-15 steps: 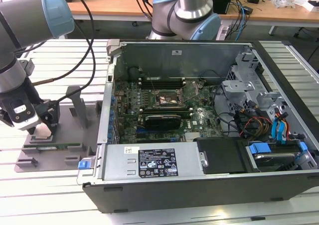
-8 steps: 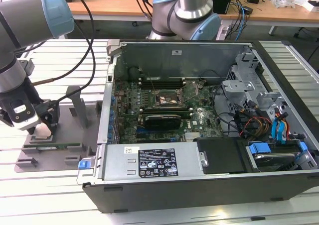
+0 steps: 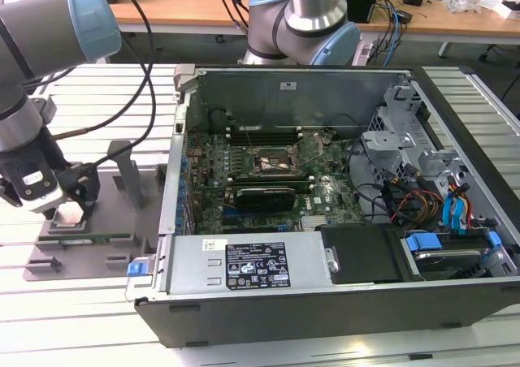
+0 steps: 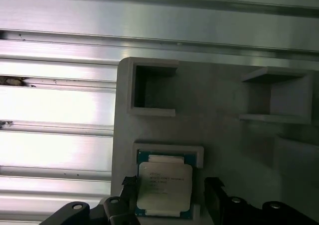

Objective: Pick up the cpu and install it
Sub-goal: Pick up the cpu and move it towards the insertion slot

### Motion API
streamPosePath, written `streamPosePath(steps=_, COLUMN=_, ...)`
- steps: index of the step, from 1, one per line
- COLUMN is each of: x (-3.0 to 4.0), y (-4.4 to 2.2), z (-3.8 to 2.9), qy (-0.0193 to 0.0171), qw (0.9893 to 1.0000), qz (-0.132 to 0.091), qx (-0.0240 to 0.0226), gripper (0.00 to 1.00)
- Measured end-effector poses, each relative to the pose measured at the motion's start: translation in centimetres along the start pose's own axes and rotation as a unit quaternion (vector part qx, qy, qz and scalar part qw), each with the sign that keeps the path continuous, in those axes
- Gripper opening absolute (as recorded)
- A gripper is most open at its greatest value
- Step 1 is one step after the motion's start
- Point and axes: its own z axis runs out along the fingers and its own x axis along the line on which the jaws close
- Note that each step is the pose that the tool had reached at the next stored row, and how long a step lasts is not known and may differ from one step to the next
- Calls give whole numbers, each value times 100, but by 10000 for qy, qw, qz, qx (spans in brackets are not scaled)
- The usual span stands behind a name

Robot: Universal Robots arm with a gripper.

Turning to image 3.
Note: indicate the grey parts rack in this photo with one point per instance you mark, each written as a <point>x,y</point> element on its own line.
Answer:
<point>101,229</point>

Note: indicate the wooden desk white frame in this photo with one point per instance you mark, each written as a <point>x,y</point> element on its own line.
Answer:
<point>183,14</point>

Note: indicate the black RAM slot bank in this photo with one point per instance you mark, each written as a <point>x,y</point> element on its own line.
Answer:
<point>268,136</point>
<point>264,179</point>

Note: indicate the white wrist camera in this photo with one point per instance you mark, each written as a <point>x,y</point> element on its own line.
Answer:
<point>40,196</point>

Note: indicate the thin locking lever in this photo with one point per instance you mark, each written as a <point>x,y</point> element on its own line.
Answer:
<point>247,133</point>

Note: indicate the white power strip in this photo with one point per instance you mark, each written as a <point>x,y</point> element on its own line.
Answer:
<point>367,53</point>

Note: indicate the white cardboard box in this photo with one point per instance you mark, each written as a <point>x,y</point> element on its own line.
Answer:
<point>508,9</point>

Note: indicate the blue case latch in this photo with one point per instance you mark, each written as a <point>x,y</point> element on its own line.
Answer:
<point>135,268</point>

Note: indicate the small flat black device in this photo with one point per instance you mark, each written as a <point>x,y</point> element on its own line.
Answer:
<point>405,16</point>

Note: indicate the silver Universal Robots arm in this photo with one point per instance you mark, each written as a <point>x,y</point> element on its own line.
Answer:
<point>36,26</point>

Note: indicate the black open PC case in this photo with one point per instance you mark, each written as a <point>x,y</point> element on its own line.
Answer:
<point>325,318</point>

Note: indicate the black graphics card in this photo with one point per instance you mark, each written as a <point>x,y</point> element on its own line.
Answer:
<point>264,198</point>

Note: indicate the silver CPU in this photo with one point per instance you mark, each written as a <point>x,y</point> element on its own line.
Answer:
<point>69,217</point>

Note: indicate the black plastic shroud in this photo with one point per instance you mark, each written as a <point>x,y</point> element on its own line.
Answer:
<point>361,253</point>

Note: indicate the metal drive cage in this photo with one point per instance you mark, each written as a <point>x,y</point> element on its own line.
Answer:
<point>390,141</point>

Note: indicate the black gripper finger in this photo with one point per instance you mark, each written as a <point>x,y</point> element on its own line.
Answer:
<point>85,184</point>
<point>10,192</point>

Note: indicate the CPU socket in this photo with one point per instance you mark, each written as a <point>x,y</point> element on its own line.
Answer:
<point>272,160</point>

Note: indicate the grey power supply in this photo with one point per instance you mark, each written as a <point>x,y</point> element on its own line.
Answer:
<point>195,261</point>

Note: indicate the hard disk in blue carrier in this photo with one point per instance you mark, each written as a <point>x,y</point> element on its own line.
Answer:
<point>424,242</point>

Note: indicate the green motherboard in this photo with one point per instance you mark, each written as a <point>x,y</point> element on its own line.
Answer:
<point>337,188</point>

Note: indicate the small silver heatsink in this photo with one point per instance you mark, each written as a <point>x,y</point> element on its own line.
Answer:
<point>313,221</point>

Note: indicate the side wrist camera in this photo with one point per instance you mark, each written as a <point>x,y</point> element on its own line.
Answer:
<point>44,109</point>

